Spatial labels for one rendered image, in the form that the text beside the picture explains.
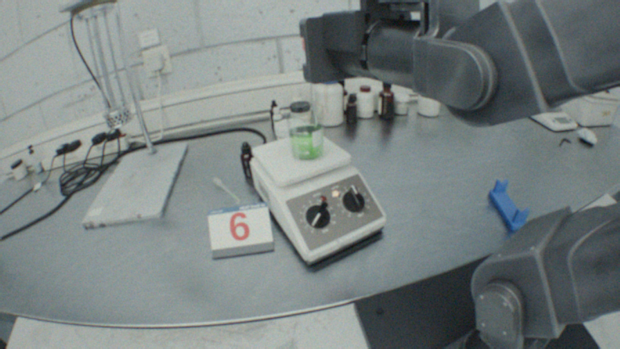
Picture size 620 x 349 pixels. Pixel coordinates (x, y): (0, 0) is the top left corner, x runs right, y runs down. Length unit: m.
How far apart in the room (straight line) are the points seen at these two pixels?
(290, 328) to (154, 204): 0.35
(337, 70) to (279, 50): 0.58
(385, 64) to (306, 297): 0.26
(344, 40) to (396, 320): 0.27
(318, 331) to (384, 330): 0.07
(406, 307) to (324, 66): 0.26
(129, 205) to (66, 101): 0.60
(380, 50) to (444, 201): 0.33
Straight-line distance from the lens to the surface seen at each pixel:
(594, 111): 1.29
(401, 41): 0.20
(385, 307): 0.32
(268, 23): 0.84
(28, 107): 1.24
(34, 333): 0.52
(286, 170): 0.38
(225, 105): 0.84
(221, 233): 0.41
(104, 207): 0.63
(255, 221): 0.40
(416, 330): 0.31
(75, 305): 0.48
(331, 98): 0.70
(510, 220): 0.48
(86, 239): 0.59
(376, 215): 0.39
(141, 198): 0.59
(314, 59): 0.27
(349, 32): 0.24
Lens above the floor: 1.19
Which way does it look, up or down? 33 degrees down
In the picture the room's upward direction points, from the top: 5 degrees counter-clockwise
